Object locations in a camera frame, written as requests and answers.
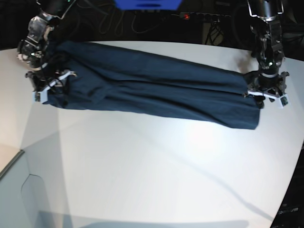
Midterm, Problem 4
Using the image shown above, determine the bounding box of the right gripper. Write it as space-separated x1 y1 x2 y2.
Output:
25 68 77 95

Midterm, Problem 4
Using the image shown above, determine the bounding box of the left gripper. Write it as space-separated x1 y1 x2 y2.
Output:
243 71 290 99

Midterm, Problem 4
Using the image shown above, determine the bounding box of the dark blue t-shirt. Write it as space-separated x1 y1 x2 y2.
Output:
47 41 260 130

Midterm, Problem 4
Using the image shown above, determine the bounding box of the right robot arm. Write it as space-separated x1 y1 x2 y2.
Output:
17 0 75 103

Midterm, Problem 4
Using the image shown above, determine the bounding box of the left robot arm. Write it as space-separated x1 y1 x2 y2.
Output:
247 0 289 100

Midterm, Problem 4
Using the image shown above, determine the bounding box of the black power strip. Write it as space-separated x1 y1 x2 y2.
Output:
178 12 231 23

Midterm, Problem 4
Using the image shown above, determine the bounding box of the blue box overhead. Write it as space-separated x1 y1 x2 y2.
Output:
114 0 182 10

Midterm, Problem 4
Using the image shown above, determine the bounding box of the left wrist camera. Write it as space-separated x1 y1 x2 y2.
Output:
277 94 289 108

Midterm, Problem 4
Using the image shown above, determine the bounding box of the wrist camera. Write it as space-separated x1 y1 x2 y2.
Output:
277 94 289 108
32 91 48 104

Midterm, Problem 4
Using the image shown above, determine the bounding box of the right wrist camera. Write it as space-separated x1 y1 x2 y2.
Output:
32 91 48 104

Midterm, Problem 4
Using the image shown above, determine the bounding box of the white cable on floor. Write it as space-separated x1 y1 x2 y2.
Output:
98 4 167 35

